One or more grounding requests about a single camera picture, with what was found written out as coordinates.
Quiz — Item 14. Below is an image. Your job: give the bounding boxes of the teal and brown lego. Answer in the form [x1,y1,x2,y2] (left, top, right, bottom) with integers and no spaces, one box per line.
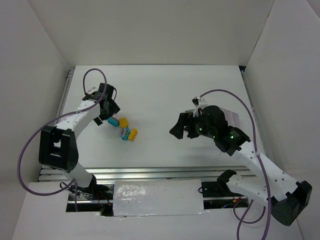
[107,117,120,128]

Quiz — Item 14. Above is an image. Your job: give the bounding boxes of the yellow round lego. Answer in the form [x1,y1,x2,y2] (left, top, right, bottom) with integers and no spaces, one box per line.
[119,117,129,129]

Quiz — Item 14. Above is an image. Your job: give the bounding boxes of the teal oval printed lego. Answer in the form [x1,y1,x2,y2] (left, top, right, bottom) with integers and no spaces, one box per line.
[121,127,131,141]

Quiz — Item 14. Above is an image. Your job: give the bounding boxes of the yellow rectangular lego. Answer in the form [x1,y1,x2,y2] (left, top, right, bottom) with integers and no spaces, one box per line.
[128,128,138,142]

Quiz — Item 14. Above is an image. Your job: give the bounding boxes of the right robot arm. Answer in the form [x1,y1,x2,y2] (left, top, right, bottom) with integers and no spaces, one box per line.
[169,105,312,226]

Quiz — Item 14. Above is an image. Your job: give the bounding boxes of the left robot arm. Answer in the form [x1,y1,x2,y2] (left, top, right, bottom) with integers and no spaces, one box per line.
[38,83,120,199]

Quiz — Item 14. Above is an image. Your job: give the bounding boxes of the white compartment organizer tray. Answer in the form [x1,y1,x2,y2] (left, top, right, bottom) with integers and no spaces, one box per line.
[183,105,240,128]

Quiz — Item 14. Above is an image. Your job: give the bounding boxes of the white foil-taped panel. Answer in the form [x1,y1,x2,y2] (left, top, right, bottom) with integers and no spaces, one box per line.
[113,179,205,217]

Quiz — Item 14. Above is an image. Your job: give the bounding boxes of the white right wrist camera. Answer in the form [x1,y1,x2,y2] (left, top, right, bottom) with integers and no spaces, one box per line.
[192,96,208,117]

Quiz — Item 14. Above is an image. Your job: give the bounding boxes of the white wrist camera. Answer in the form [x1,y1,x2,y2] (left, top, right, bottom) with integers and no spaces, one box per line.
[192,96,208,117]
[85,86,99,95]

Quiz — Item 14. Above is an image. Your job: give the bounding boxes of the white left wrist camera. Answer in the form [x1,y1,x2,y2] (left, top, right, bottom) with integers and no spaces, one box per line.
[85,86,99,95]

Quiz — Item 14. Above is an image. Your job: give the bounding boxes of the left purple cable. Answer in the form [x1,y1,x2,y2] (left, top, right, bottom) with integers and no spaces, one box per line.
[17,68,109,213]

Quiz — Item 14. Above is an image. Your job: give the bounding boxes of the aluminium table rail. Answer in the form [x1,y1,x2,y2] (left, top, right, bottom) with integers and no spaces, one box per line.
[37,166,255,181]

